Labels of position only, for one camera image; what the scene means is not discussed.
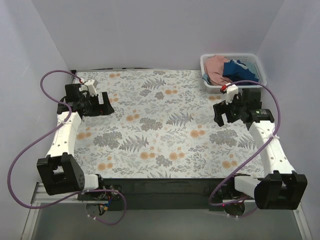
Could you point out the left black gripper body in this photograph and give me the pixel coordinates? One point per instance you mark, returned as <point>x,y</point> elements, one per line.
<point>100,107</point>

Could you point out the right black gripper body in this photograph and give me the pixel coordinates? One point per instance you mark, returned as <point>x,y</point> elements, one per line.
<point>225,113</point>

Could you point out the dark blue t shirt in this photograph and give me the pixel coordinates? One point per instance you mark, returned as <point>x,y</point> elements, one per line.
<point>236,71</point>

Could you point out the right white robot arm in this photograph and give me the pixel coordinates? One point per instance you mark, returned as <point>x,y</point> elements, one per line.
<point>282,187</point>

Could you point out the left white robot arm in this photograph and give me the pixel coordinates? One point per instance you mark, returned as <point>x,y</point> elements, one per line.
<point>59,171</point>

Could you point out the pink t shirt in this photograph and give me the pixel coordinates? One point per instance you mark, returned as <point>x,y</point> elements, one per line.
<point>214,68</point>

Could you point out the white plastic basket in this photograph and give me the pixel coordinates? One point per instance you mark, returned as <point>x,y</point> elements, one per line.
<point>243,57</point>

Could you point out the light blue t shirt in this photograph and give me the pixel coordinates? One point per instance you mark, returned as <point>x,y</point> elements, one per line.
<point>251,67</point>

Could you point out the floral table mat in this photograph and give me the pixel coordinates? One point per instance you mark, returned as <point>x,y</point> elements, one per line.
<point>162,127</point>

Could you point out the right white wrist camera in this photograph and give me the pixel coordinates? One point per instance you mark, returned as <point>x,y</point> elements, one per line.
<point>230,90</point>

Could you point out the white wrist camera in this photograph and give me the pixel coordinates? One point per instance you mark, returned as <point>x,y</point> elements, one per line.
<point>89,86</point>
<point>230,90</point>

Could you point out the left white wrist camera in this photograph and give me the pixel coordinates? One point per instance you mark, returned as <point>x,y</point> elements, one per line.
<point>89,86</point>

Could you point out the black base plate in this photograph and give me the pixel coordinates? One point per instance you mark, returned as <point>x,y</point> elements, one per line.
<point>166,193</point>

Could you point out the aluminium rail frame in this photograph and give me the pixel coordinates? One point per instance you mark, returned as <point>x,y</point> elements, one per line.
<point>71,220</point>

